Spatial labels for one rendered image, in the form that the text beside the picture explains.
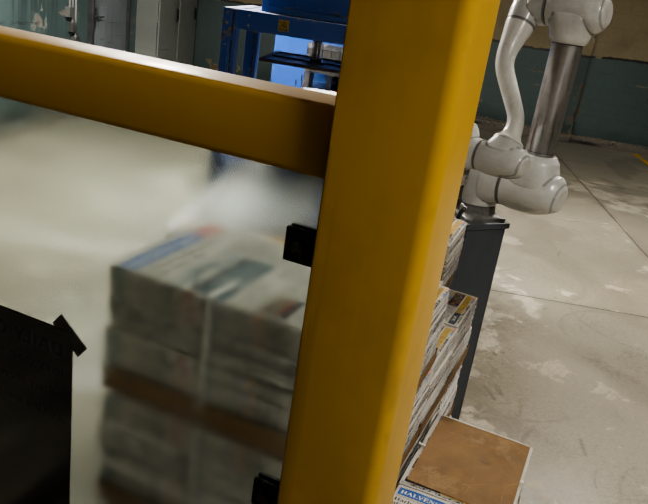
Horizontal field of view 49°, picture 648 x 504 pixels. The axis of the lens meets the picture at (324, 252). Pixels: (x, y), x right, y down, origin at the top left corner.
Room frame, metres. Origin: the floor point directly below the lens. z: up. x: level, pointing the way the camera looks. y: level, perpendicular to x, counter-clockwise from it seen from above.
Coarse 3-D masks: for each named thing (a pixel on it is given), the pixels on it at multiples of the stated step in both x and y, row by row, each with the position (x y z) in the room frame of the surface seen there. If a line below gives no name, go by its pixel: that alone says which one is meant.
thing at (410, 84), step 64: (384, 0) 0.52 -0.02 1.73; (448, 0) 0.51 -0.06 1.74; (384, 64) 0.52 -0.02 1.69; (448, 64) 0.50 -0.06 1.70; (384, 128) 0.52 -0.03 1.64; (448, 128) 0.51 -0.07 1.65; (384, 192) 0.51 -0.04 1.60; (448, 192) 0.53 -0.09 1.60; (320, 256) 0.53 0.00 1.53; (384, 256) 0.51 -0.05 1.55; (320, 320) 0.53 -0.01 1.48; (384, 320) 0.51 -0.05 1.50; (320, 384) 0.52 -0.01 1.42; (384, 384) 0.50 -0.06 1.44; (320, 448) 0.52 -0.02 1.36; (384, 448) 0.51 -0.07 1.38
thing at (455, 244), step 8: (456, 224) 2.25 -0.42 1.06; (464, 224) 2.28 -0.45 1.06; (456, 232) 2.18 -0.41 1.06; (464, 232) 2.31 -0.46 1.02; (456, 240) 2.14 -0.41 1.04; (448, 248) 2.05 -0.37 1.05; (456, 248) 2.18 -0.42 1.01; (448, 256) 2.07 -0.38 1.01; (456, 256) 2.21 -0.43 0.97; (448, 264) 2.08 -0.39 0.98; (456, 264) 2.27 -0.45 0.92; (448, 272) 2.14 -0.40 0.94; (440, 280) 2.05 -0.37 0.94; (448, 280) 2.17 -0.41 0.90
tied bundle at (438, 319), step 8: (440, 288) 1.69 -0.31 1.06; (448, 288) 1.70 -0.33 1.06; (440, 296) 1.63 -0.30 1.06; (448, 296) 1.70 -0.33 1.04; (440, 304) 1.62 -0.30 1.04; (440, 312) 1.63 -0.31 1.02; (432, 320) 1.55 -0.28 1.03; (440, 320) 1.65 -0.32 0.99; (432, 328) 1.56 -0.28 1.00; (440, 328) 1.67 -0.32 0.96; (432, 336) 1.59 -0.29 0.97; (432, 344) 1.63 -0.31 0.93; (432, 352) 1.66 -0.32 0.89; (424, 360) 1.57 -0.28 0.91; (424, 368) 1.60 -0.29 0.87
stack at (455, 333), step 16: (448, 304) 2.13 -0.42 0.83; (464, 304) 2.15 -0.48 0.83; (448, 320) 2.00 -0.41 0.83; (464, 320) 2.06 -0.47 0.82; (448, 336) 1.90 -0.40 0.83; (464, 336) 2.14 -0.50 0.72; (448, 352) 1.88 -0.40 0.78; (432, 368) 1.70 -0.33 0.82; (448, 368) 1.95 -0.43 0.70; (432, 384) 1.71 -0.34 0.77; (416, 400) 1.56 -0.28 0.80; (432, 400) 1.81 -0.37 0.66; (448, 400) 2.12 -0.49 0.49; (416, 416) 1.59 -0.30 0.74; (432, 416) 1.89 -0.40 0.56; (416, 432) 1.67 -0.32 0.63; (416, 448) 1.74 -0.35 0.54
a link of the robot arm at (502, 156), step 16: (512, 16) 2.54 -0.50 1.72; (512, 32) 2.52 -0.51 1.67; (528, 32) 2.53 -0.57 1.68; (512, 48) 2.50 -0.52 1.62; (496, 64) 2.49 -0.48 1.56; (512, 64) 2.48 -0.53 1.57; (512, 80) 2.43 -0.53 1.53; (512, 96) 2.39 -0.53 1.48; (512, 112) 2.35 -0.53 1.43; (512, 128) 2.31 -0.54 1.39; (480, 144) 2.31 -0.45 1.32; (496, 144) 2.28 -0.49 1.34; (512, 144) 2.26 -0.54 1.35; (480, 160) 2.28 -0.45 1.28; (496, 160) 2.25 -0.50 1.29; (512, 160) 2.23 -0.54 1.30; (528, 160) 2.24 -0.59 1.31; (496, 176) 2.27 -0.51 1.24; (512, 176) 2.24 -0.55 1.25
